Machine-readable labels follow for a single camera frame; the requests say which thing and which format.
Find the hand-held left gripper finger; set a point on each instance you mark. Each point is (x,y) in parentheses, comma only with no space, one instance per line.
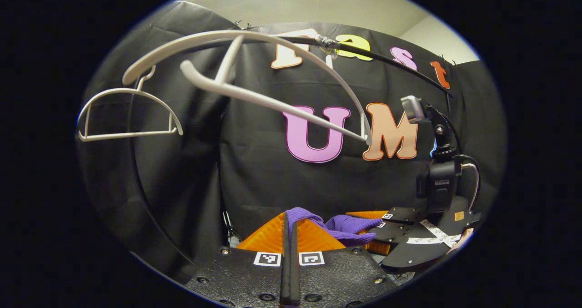
(295,280)
(286,280)

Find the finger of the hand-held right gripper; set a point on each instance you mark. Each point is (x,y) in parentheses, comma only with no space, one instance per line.
(404,233)
(404,214)

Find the large white clothes hanger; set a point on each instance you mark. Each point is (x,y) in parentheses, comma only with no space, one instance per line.
(273,102)

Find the small white clothes hanger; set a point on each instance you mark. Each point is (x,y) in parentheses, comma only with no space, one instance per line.
(127,135)

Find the black backdrop cloth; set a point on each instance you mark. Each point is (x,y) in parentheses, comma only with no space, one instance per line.
(254,176)

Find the black clothes rail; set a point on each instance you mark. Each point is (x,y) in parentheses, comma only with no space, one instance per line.
(392,64)

